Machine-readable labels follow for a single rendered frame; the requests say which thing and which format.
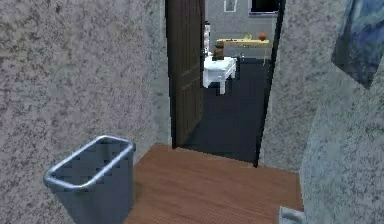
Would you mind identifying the dark window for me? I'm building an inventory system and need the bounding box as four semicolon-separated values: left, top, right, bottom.
248;0;280;17

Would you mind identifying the yellow wooden desk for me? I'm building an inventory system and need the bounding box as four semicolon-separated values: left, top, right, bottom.
216;37;271;67

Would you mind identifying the brown teddy bear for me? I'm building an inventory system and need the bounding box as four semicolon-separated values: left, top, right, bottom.
212;40;226;62

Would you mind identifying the small white framed picture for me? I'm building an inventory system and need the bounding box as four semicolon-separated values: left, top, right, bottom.
223;0;238;13

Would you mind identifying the dark brown room door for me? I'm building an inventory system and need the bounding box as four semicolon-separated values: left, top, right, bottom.
165;0;206;149

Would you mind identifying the grey metal waste bin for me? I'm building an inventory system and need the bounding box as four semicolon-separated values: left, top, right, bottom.
43;134;137;224

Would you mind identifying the pale grey fixture corner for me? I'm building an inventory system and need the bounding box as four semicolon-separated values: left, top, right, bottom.
278;205;306;224

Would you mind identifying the white low table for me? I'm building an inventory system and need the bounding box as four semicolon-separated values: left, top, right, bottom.
202;55;238;96

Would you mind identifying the blue framed wall picture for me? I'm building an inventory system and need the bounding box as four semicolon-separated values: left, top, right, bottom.
331;0;384;90

